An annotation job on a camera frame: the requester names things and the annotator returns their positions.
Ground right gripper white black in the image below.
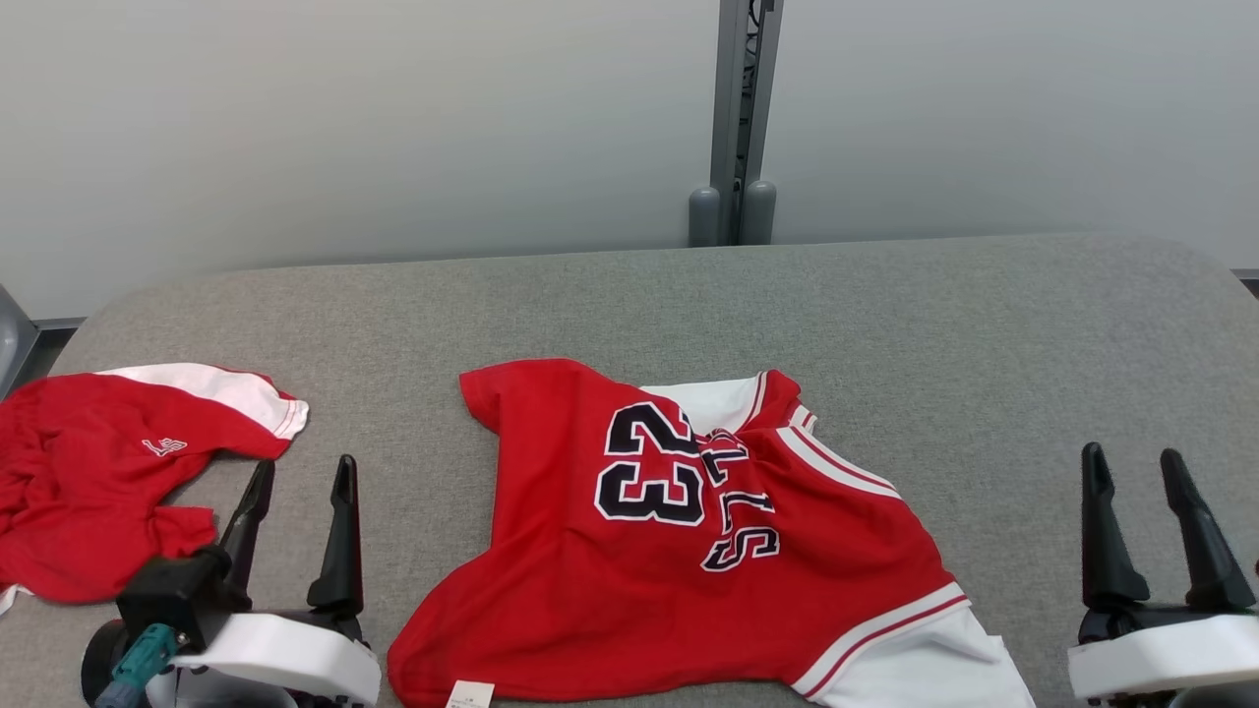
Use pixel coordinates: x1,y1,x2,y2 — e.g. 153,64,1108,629
1067,442,1259,708

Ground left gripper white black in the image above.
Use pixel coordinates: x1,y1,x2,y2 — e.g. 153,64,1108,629
148,454,383,708

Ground red shorts with white band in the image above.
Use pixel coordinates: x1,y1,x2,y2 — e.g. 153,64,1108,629
0,363,310,616

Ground teal cable connector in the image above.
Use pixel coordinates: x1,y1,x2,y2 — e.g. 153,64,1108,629
93,622,188,708

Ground grey partition end post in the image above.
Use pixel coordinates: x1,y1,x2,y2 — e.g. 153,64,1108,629
0,285,40,396

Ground grey partition post with slot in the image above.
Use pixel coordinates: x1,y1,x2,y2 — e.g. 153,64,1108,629
688,0,785,247

